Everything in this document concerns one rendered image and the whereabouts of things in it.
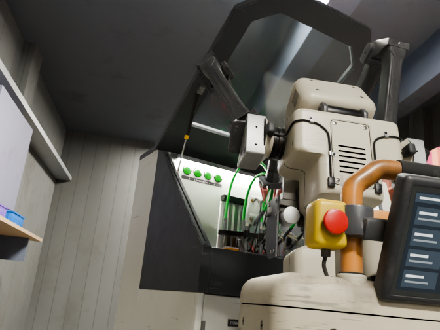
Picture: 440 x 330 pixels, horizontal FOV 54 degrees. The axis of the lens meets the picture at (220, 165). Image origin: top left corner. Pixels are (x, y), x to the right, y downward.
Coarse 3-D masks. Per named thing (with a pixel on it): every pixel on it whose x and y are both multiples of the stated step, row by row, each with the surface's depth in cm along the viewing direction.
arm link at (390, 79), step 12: (384, 48) 139; (396, 48) 137; (408, 48) 138; (384, 60) 139; (396, 60) 136; (384, 72) 138; (396, 72) 136; (384, 84) 136; (396, 84) 135; (384, 96) 134; (396, 96) 134; (384, 108) 133; (396, 108) 133; (384, 120) 132; (396, 120) 133
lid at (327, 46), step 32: (256, 0) 168; (288, 0) 170; (224, 32) 175; (256, 32) 180; (288, 32) 183; (320, 32) 185; (352, 32) 186; (256, 64) 191; (288, 64) 194; (320, 64) 197; (352, 64) 201; (192, 96) 196; (256, 96) 204; (288, 96) 208; (192, 128) 209; (224, 128) 215; (224, 160) 229
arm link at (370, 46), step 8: (368, 48) 146; (368, 56) 146; (368, 64) 148; (376, 64) 148; (368, 72) 149; (376, 72) 149; (360, 80) 153; (368, 80) 150; (376, 80) 150; (368, 88) 152; (368, 96) 154
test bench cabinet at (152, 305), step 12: (144, 300) 188; (156, 300) 176; (168, 300) 167; (180, 300) 158; (192, 300) 150; (144, 312) 185; (156, 312) 174; (168, 312) 164; (180, 312) 156; (192, 312) 148; (144, 324) 182; (156, 324) 171; (168, 324) 162; (180, 324) 154; (192, 324) 146
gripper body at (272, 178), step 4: (268, 172) 178; (272, 172) 177; (276, 172) 178; (268, 176) 178; (272, 176) 177; (276, 176) 177; (280, 176) 185; (260, 180) 180; (264, 180) 180; (268, 180) 179; (272, 180) 178; (276, 180) 178; (280, 180) 182; (264, 184) 177; (268, 184) 178; (272, 184) 178; (276, 184) 179; (280, 184) 179
